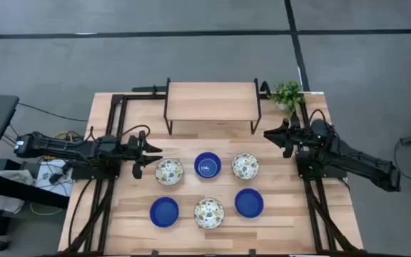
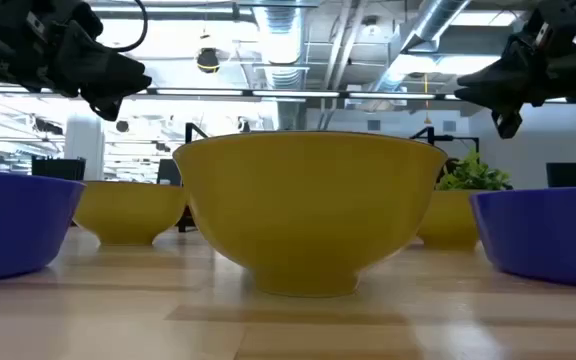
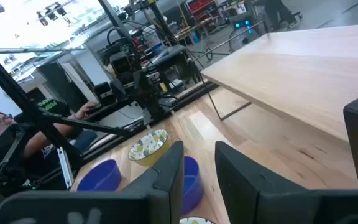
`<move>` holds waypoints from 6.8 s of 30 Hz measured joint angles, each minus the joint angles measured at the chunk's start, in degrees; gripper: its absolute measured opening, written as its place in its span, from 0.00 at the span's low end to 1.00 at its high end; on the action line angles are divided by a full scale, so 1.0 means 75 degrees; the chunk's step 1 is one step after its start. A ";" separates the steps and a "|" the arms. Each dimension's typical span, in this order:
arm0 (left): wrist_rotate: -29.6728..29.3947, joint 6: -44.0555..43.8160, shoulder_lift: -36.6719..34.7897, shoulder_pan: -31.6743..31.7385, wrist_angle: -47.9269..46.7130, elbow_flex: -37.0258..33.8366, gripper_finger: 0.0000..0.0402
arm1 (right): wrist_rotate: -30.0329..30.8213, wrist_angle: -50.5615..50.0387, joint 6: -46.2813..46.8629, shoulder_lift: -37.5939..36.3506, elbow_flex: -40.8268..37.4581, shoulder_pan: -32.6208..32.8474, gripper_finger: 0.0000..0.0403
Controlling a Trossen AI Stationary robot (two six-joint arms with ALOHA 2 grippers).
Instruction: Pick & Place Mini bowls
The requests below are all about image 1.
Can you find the white plastic bag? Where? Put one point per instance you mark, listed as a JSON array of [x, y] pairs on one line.
[[5, 204]]

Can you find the short black table clamp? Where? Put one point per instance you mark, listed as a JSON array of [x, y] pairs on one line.
[[265, 89]]

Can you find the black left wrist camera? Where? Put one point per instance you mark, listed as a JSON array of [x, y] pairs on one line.
[[137, 172]]

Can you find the white power box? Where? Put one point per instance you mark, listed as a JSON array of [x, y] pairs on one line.
[[45, 178]]

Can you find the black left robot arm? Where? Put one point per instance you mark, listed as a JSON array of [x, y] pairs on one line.
[[55, 146]]

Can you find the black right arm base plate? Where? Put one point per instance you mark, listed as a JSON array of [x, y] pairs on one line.
[[305, 168]]

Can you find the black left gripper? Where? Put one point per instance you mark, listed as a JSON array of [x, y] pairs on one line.
[[132, 150]]

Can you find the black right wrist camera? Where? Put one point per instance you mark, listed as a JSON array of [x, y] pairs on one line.
[[288, 151]]

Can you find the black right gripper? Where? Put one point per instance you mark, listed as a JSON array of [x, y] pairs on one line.
[[298, 137]]

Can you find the green potted plant white pot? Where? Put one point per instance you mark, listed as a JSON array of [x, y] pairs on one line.
[[287, 94]]

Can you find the small black edge bracket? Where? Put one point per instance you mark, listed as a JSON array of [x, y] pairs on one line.
[[252, 253]]

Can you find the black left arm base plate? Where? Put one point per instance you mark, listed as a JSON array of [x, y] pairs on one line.
[[95, 174]]

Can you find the black aluminium table frame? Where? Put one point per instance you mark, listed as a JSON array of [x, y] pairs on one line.
[[137, 96]]

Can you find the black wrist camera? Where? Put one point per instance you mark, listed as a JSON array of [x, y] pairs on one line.
[[288, 151], [137, 172]]

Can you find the blue mini bowl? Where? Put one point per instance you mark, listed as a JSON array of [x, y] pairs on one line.
[[207, 165], [249, 203], [164, 212]]

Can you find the wooden shelf riser black legs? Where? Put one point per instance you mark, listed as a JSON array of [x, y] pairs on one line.
[[212, 101]]

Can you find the black table beam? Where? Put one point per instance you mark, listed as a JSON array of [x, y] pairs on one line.
[[20, 189]]

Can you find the long black table clamp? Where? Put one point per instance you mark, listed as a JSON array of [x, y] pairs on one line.
[[148, 89]]

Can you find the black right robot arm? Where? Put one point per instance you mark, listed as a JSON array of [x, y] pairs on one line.
[[362, 164]]

